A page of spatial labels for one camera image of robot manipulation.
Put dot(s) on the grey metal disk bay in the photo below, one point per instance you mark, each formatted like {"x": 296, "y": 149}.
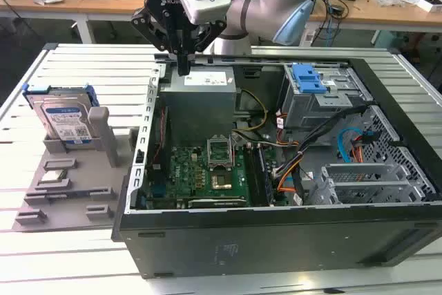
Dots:
{"x": 362, "y": 188}

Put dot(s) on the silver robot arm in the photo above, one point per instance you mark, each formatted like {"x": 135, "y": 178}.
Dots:
{"x": 262, "y": 8}

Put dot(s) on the locking lever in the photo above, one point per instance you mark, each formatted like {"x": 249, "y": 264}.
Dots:
{"x": 235, "y": 150}

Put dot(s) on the grey metal drive cage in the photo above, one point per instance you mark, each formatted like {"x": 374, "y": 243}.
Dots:
{"x": 304, "y": 108}

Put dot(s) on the blue plastic drive carrier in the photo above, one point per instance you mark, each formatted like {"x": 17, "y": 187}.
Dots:
{"x": 305, "y": 82}

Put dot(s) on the hard disk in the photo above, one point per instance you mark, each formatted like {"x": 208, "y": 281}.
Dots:
{"x": 65, "y": 119}

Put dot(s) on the white box with phone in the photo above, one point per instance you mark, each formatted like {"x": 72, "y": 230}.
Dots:
{"x": 428, "y": 5}

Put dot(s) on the grey power supply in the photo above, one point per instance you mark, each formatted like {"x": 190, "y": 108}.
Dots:
{"x": 197, "y": 108}

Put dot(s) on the silver CPU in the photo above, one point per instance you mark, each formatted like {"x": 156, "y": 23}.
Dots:
{"x": 52, "y": 177}

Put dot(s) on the wooden desk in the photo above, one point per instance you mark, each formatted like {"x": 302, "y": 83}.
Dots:
{"x": 114, "y": 1}

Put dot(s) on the green motherboard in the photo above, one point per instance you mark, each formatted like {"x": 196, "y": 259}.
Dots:
{"x": 186, "y": 170}

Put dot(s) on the black RAM slot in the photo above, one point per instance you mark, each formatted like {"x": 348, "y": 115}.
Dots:
{"x": 252, "y": 174}

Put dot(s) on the black PC case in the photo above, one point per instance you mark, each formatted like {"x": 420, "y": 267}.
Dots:
{"x": 276, "y": 239}

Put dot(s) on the CPU socket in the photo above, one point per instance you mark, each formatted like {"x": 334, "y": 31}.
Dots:
{"x": 221, "y": 181}

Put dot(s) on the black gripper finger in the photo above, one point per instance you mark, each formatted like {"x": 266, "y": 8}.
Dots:
{"x": 209, "y": 37}
{"x": 152, "y": 27}

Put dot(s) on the black graphics card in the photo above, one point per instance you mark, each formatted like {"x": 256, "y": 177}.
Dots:
{"x": 221, "y": 202}

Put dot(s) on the installed RAM stick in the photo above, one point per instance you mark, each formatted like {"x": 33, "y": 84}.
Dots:
{"x": 266, "y": 177}

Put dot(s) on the grey parts rack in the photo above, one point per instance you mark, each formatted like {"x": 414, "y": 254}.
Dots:
{"x": 86, "y": 177}

